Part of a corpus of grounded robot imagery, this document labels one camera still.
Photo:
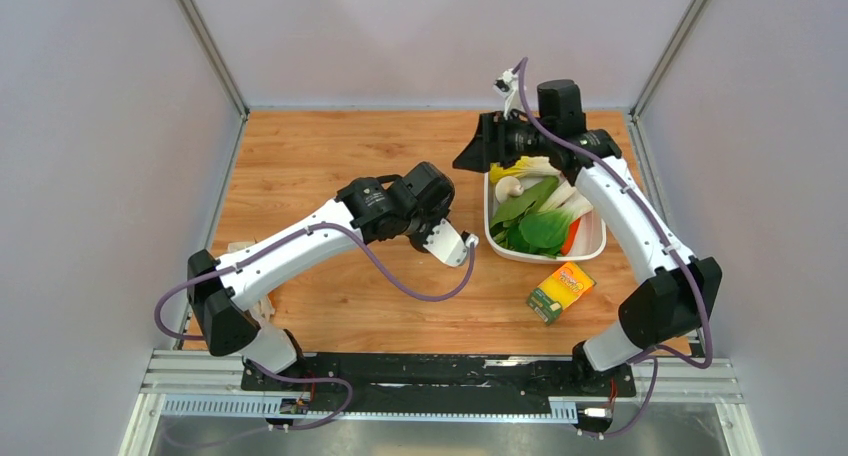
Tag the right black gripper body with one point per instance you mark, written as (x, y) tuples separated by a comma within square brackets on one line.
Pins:
[(523, 139)]

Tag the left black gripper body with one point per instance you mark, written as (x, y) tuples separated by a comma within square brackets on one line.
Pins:
[(421, 225)]

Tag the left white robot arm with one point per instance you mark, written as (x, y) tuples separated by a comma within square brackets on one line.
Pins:
[(225, 291)]

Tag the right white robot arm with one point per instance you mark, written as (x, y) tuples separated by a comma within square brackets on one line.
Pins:
[(676, 289)]

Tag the white paper coffee filters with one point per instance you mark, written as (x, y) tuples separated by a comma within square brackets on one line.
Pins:
[(264, 307)]

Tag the yellow napa cabbage toy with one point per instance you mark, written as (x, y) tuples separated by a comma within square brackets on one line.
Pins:
[(526, 166)]

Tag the white mushroom toy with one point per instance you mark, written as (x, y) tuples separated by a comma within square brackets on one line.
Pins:
[(508, 187)]

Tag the green bok choy toy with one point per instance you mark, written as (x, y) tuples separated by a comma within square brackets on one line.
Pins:
[(549, 193), (541, 233)]

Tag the orange carrot toy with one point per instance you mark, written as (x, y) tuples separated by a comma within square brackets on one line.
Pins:
[(571, 237)]

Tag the white rectangular tray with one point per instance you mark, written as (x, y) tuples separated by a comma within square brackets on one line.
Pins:
[(591, 236)]

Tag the yellow green juice box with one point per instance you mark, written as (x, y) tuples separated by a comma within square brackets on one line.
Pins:
[(560, 290)]

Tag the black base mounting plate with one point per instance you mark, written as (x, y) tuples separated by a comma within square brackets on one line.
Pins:
[(442, 384)]

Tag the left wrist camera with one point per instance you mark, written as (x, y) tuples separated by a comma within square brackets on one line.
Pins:
[(449, 246)]

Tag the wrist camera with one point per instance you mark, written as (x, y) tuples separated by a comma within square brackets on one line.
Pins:
[(449, 246), (507, 86)]

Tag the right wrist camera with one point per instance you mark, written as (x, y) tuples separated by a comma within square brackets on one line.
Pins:
[(507, 86)]

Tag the aluminium frame rail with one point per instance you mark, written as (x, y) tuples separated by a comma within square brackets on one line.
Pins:
[(192, 383)]

